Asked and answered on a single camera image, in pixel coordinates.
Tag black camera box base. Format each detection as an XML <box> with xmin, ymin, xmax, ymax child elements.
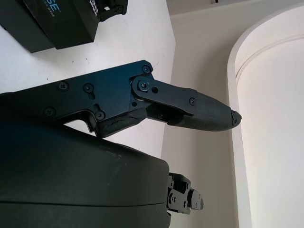
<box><xmin>0</xmin><ymin>9</ymin><xmax>58</xmax><ymax>54</ymax></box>

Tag black RealSense box lid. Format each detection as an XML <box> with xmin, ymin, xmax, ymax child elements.
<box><xmin>22</xmin><ymin>0</ymin><xmax>100</xmax><ymax>50</ymax></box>

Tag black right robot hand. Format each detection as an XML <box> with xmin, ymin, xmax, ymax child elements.
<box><xmin>0</xmin><ymin>60</ymin><xmax>242</xmax><ymax>228</ymax></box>

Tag white curved table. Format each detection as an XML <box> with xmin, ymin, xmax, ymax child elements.
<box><xmin>227</xmin><ymin>4</ymin><xmax>304</xmax><ymax>228</ymax></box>

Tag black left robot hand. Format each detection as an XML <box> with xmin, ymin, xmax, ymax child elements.
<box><xmin>96</xmin><ymin>0</ymin><xmax>129</xmax><ymax>22</ymax></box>

